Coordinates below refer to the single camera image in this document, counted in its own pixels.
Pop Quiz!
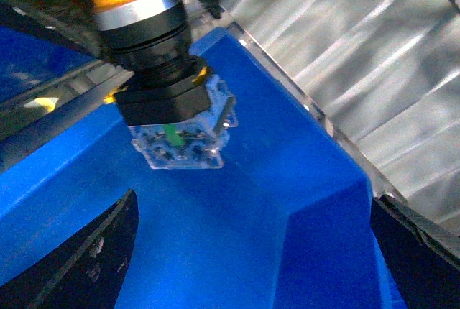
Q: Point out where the blue target bin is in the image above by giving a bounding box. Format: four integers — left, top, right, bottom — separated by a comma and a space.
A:
1, 28, 393, 308

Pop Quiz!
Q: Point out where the orange push button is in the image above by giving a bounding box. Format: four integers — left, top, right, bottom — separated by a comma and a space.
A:
91, 0, 237, 170

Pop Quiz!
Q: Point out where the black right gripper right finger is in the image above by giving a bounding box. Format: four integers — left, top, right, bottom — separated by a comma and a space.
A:
370, 195, 459, 308

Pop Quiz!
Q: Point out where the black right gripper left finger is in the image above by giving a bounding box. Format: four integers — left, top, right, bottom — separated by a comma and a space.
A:
1, 189, 139, 308

